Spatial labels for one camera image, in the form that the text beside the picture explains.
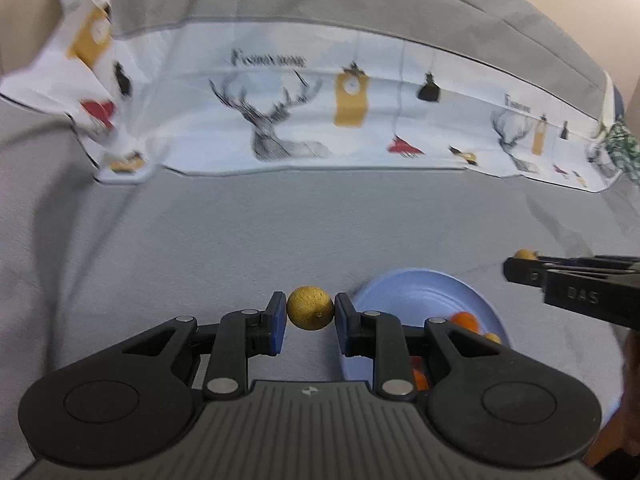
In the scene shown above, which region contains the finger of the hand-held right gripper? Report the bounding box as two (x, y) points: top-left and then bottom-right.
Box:
(502, 254), (640, 288)
(542, 267), (640, 332)

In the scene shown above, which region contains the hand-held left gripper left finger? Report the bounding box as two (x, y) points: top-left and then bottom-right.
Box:
(112, 291), (287, 401)

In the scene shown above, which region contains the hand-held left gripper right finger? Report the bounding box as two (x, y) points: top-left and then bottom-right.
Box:
(334, 293), (511, 403)

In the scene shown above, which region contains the light blue plate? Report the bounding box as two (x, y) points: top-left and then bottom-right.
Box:
(340, 269), (511, 386)

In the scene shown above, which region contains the large orange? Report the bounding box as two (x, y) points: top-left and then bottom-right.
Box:
(449, 312), (481, 333)

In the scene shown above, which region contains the grey bed sheet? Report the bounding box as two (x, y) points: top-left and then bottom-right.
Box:
(0, 95), (640, 480)

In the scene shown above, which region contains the green checked cloth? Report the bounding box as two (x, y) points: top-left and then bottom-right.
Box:
(602, 117), (640, 181)

